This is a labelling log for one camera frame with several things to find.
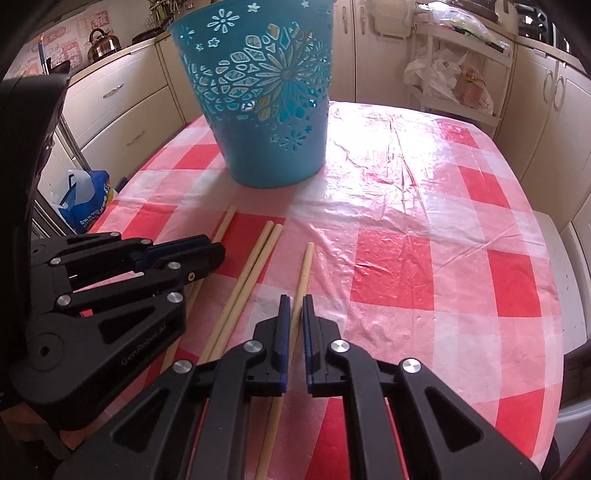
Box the blue perforated plastic basket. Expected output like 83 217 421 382
166 0 334 190

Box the pink plastic bag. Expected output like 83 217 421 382
455 65 495 114

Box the white plastic bag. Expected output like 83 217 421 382
404 48 462 100

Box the wooden chopstick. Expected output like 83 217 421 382
205 224 284 365
254 242 315 480
159 205 237 372
196 222 274 367

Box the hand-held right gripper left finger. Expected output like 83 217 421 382
53 294 293 480

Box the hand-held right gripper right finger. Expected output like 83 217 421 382
302 294 543 480

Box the blue printed bag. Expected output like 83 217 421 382
58 170 116 234

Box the clear plastic bag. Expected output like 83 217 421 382
416 2 509 47

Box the red checkered plastic tablecloth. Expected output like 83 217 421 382
88 100 565 480

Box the wall spice rack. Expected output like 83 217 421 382
148 0 197 21

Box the black gas stove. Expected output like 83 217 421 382
131 25 167 42

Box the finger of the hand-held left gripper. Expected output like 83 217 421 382
30 233 211 280
53 244 227 311

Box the steel kettle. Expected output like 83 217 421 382
88 28 122 64

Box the white rolling cart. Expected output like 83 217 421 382
406 18 515 139

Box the cream drawer cabinet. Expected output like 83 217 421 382
46 34 188 185

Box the white stool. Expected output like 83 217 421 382
531 210 591 365

